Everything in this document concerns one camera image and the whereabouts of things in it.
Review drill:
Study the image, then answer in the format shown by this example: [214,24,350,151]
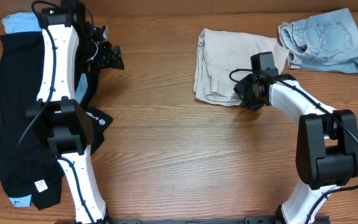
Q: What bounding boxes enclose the beige cotton shorts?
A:
[193,28,289,106]

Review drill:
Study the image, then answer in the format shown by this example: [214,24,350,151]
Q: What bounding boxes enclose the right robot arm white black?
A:
[234,52,358,223]

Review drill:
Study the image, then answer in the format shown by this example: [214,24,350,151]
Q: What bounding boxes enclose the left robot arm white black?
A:
[26,1,124,223]

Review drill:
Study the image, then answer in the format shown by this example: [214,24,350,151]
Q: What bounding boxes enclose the light blue garment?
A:
[2,12,90,207]

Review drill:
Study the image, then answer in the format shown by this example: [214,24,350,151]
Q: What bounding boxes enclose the folded light blue denim shorts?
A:
[278,8,358,74]

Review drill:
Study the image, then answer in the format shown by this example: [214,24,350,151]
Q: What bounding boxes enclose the black garment with white logo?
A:
[0,29,114,210]

